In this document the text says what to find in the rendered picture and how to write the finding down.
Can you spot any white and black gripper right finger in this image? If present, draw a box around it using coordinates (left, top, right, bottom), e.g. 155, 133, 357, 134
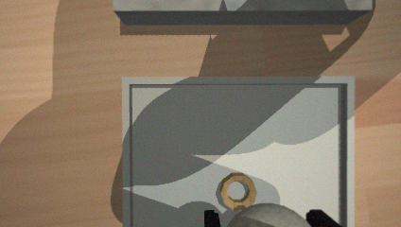
306, 210, 341, 227

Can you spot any grey ball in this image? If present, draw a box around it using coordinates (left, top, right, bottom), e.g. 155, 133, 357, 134
226, 202, 312, 227

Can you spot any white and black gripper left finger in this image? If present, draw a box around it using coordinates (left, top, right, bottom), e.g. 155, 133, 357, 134
204, 210, 220, 227

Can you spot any white square tray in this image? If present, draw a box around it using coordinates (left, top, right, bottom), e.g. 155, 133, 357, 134
122, 76, 355, 227

